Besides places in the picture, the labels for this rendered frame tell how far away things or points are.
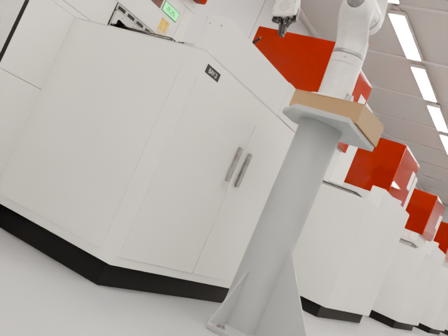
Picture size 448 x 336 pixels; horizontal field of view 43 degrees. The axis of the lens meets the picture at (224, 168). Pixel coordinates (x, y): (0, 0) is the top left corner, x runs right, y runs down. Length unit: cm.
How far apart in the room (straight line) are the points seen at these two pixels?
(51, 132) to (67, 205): 30
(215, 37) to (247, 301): 91
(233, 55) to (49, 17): 68
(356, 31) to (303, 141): 44
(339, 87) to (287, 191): 42
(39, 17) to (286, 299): 132
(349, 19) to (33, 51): 114
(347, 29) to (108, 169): 99
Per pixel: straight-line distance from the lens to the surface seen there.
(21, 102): 222
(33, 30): 219
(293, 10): 234
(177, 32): 273
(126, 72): 201
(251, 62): 211
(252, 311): 206
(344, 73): 215
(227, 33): 196
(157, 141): 183
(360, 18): 217
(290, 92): 242
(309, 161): 206
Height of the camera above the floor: 36
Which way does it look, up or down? 4 degrees up
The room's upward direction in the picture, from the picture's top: 23 degrees clockwise
